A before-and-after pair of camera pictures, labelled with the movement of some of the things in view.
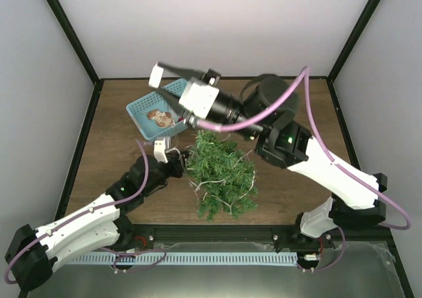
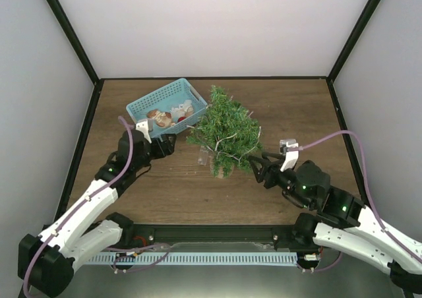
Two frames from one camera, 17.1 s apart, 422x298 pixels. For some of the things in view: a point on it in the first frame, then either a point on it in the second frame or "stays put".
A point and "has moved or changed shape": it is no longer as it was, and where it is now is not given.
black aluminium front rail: x=134 y=236 stays put
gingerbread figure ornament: x=164 y=119 stays put
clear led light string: x=229 y=204 → x=227 y=138
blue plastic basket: x=138 y=111 stays put
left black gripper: x=177 y=163 → x=169 y=148
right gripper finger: x=183 y=71 → x=275 y=157
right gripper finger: x=175 y=99 → x=260 y=166
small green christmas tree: x=223 y=176 has moved or changed shape
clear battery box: x=156 y=76 → x=204 y=155
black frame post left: x=68 y=29 stays put
